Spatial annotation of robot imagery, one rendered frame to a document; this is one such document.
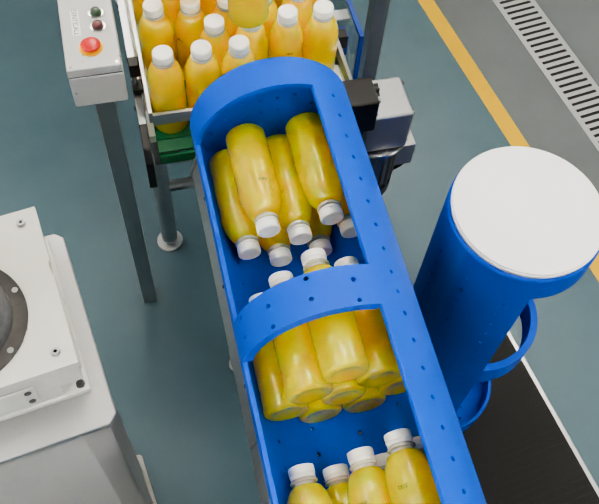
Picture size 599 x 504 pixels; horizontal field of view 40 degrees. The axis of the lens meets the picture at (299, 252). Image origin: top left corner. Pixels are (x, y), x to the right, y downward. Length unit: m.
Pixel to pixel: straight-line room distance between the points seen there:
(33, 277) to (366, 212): 0.48
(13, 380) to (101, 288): 1.48
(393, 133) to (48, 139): 1.41
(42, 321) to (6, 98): 1.99
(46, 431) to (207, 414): 1.23
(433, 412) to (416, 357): 0.08
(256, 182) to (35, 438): 0.52
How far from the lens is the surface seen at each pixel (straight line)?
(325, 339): 1.16
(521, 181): 1.55
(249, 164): 1.36
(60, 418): 1.18
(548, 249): 1.48
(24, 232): 1.20
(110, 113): 1.79
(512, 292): 1.49
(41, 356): 1.10
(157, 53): 1.58
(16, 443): 1.18
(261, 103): 1.45
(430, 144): 2.89
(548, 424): 2.33
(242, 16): 1.45
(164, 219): 2.46
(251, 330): 1.18
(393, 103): 1.84
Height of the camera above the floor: 2.24
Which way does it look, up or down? 60 degrees down
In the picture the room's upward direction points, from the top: 6 degrees clockwise
